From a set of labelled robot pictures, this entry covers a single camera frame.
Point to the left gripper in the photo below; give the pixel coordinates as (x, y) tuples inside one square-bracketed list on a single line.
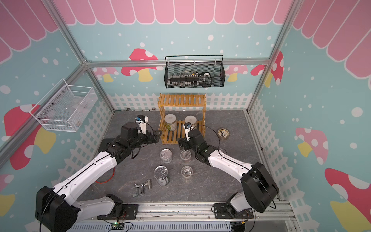
[(155, 138)]

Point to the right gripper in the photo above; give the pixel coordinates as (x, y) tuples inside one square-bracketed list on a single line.
[(185, 143)]

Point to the red seed plastic jar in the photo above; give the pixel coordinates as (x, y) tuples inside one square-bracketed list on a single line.
[(185, 156)]

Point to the wooden two-tier shelf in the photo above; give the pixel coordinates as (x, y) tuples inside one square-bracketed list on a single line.
[(181, 105)]

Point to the purple label tin can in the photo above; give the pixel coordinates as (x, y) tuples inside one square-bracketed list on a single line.
[(166, 156)]

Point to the small clear lid jar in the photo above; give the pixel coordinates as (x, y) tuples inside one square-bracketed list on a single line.
[(187, 172)]

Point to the tall silver pull-tab can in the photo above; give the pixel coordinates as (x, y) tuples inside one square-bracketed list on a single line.
[(161, 175)]

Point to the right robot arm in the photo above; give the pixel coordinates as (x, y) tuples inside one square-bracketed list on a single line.
[(259, 188)]

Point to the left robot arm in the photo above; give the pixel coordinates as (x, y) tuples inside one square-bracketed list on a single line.
[(58, 208)]

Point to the connector strip in basket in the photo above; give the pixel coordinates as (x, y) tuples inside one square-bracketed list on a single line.
[(181, 82)]

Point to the black white item in basket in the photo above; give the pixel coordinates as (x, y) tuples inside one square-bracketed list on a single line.
[(205, 80)]

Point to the green circuit board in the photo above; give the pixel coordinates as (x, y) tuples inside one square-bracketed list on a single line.
[(117, 226)]

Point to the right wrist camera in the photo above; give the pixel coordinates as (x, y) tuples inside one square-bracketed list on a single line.
[(187, 128)]

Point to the black network switch box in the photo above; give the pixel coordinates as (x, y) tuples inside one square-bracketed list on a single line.
[(105, 144)]

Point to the metal bracket tool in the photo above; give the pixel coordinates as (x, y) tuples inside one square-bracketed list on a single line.
[(141, 188)]

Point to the black wire basket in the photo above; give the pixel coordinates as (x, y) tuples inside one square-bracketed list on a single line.
[(193, 66)]

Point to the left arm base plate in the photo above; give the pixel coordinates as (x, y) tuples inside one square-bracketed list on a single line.
[(123, 212)]

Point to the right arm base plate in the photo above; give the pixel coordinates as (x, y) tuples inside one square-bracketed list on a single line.
[(225, 211)]

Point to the white wire basket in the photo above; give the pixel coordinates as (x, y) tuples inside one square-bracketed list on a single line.
[(64, 107)]

